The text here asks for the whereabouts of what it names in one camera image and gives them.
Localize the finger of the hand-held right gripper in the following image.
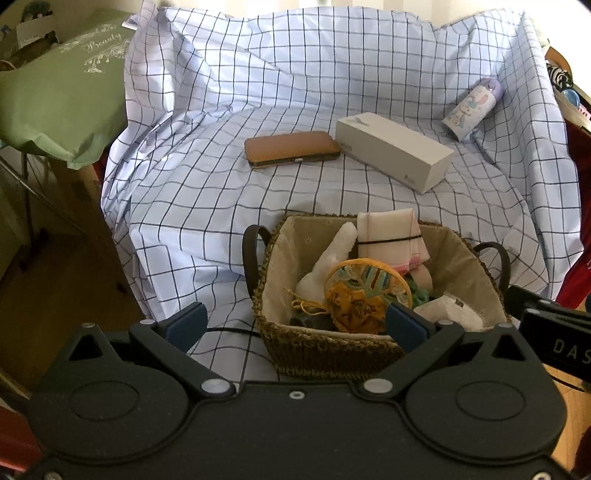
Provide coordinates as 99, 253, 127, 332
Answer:
505, 284, 557, 319

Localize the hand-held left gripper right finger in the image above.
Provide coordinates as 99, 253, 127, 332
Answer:
358, 303, 533, 401

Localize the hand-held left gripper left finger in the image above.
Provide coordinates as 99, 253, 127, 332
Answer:
68, 302, 237, 401

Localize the green plush plant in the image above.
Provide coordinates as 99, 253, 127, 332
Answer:
405, 281, 435, 309

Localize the white gauze pack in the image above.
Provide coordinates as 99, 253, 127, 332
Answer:
413, 295, 483, 332

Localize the orange embroidered pouch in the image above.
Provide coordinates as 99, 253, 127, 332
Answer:
325, 258, 413, 308

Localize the woven basket with beige lining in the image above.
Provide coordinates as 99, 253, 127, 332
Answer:
242, 213, 513, 381

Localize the towel with black band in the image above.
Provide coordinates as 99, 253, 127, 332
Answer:
357, 208, 431, 274

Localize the white fluffy cloth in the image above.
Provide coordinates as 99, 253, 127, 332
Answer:
294, 223, 360, 303

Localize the red cloth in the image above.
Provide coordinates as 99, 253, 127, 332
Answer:
553, 115, 591, 310

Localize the white checked cloth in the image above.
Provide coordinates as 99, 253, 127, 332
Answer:
99, 2, 581, 384

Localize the long white cardboard box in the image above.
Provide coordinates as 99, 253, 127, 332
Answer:
335, 112, 456, 195

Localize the printed pastel bottle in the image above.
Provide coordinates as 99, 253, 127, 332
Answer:
442, 78, 503, 141

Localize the brown leather case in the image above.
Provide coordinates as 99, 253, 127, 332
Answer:
244, 134, 342, 169

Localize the zebra striped item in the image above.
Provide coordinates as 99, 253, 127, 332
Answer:
547, 62, 575, 90

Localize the brown cardboard piece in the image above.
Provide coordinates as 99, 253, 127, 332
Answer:
16, 21, 61, 51

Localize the metal rack frame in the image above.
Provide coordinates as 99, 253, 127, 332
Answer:
0, 148, 88, 236

